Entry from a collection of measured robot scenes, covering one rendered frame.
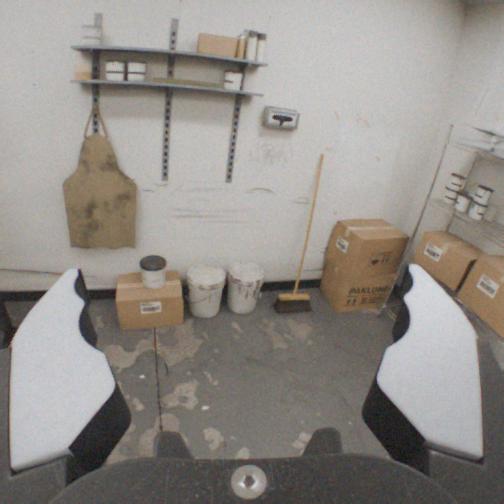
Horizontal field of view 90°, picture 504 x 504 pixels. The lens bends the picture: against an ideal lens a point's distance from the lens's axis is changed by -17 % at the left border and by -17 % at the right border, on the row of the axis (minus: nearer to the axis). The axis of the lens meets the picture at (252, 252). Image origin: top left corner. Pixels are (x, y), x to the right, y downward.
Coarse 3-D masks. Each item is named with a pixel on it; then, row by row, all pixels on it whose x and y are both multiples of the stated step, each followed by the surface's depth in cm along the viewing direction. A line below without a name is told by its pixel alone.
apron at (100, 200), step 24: (96, 144) 183; (96, 168) 191; (72, 192) 192; (96, 192) 200; (120, 192) 204; (72, 216) 201; (96, 216) 208; (120, 216) 213; (72, 240) 211; (96, 240) 216; (120, 240) 222
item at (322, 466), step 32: (160, 448) 5; (320, 448) 5; (96, 480) 4; (128, 480) 4; (160, 480) 4; (192, 480) 4; (224, 480) 4; (256, 480) 4; (288, 480) 4; (320, 480) 4; (352, 480) 4; (384, 480) 4; (416, 480) 4
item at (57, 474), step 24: (0, 360) 7; (0, 384) 6; (0, 408) 5; (0, 432) 5; (0, 456) 4; (72, 456) 5; (0, 480) 4; (24, 480) 4; (48, 480) 4; (72, 480) 5
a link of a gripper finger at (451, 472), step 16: (480, 352) 7; (480, 368) 6; (496, 368) 6; (480, 384) 6; (496, 384) 6; (496, 400) 6; (496, 416) 5; (496, 432) 5; (432, 448) 5; (496, 448) 5; (416, 464) 5; (432, 464) 5; (448, 464) 5; (464, 464) 4; (480, 464) 4; (496, 464) 4; (448, 480) 4; (464, 480) 4; (480, 480) 4; (496, 480) 4; (464, 496) 4; (480, 496) 4; (496, 496) 4
